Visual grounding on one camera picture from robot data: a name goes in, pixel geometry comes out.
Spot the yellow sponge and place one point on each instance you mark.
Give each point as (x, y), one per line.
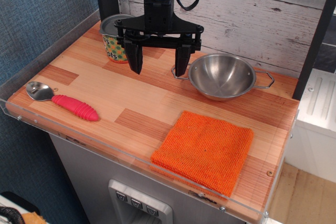
(33, 218)

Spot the clear acrylic table guard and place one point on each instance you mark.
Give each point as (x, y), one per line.
(131, 133)

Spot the white toy sink unit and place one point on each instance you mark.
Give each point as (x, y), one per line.
(311, 147)

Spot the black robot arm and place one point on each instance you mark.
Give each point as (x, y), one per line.
(159, 27)

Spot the grey toy fridge cabinet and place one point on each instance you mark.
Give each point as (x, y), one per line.
(112, 191)

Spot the orange knitted cloth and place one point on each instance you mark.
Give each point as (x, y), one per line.
(207, 151)

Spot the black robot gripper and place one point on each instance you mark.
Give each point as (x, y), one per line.
(158, 27)

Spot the green orange dotted can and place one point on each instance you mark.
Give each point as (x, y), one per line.
(109, 32)

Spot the silver metal bowl with handles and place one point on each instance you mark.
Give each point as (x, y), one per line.
(222, 77)

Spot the red handled metal spoon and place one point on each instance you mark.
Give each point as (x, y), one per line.
(42, 92)

